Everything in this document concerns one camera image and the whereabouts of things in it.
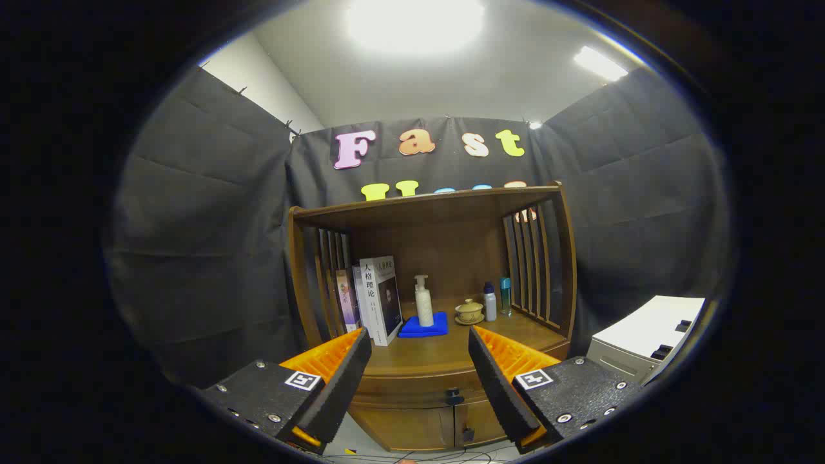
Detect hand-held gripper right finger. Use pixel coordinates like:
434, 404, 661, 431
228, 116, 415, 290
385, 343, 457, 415
468, 325, 645, 455

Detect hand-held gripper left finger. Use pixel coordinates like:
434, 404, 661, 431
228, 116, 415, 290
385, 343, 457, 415
200, 327, 373, 455

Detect brown wooden drawer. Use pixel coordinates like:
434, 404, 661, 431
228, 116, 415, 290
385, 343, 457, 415
351, 340, 572, 411

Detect wooden cabinet door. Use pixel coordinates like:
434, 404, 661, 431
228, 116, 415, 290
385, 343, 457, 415
454, 398, 510, 449
351, 406, 455, 452

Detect wooden countertop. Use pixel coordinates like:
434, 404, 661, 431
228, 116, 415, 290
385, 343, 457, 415
322, 300, 568, 381

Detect brown wooden cabinet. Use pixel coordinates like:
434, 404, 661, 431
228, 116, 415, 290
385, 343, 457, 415
287, 182, 578, 452

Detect white plastic drawer unit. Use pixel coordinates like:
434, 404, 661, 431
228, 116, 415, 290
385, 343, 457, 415
585, 295, 706, 385

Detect yellow lidded teacup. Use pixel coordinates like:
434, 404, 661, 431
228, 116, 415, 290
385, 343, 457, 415
455, 299, 485, 325

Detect purple spine book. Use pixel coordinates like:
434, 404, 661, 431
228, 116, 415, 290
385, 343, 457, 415
335, 269, 362, 334

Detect blue folded cloth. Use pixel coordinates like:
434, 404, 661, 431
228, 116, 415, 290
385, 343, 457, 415
398, 312, 449, 338

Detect thick white portrait book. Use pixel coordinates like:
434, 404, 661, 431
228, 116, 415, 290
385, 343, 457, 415
359, 256, 403, 347

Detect white pump bottle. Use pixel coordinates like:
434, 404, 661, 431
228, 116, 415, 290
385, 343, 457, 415
414, 275, 434, 327

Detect ceiling strip light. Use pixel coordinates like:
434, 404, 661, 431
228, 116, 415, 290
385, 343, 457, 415
572, 45, 629, 82

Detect round ceiling light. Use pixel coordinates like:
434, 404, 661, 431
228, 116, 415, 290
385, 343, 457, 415
345, 0, 487, 59

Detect black floor cables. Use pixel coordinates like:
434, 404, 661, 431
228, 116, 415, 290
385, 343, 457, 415
322, 448, 516, 464

